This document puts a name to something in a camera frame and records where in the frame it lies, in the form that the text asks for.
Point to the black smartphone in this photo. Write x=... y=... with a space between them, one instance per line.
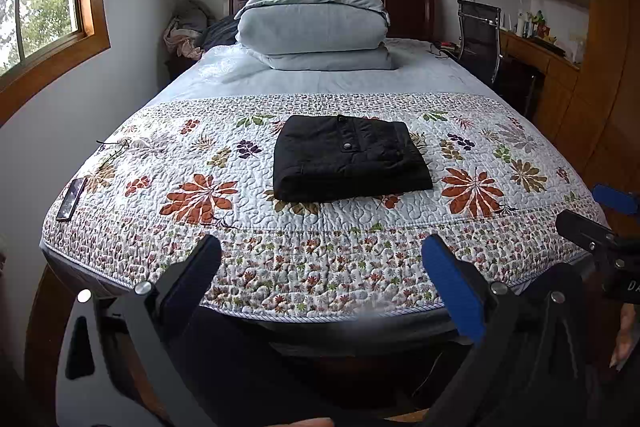
x=71 y=199

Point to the pile of clothes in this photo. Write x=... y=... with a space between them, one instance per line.
x=187 y=27

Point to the wooden bed frame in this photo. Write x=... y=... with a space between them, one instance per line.
x=40 y=347

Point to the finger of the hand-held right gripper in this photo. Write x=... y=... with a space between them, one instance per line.
x=582 y=227
x=615 y=199

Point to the black office chair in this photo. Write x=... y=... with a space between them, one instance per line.
x=477 y=32

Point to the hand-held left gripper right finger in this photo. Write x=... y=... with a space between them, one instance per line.
x=460 y=289

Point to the dark wooden headboard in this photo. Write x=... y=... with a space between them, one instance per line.
x=405 y=7

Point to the folded grey duvet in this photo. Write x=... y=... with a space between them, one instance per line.
x=310 y=22

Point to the dark blue cloth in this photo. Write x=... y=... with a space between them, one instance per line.
x=220 y=34

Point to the floral quilt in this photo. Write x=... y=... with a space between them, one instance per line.
x=200 y=147

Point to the black pants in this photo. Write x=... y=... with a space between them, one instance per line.
x=345 y=167

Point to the person's right hand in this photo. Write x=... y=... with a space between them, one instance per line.
x=626 y=337

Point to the green toy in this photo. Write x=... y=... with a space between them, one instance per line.
x=540 y=21

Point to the dark wooden nightstand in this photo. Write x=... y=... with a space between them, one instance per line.
x=177 y=68

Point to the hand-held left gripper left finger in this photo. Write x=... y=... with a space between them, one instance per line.
x=195 y=279

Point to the grey pillow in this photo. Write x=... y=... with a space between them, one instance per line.
x=330 y=61

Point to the white bottle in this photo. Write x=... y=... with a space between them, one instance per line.
x=521 y=24

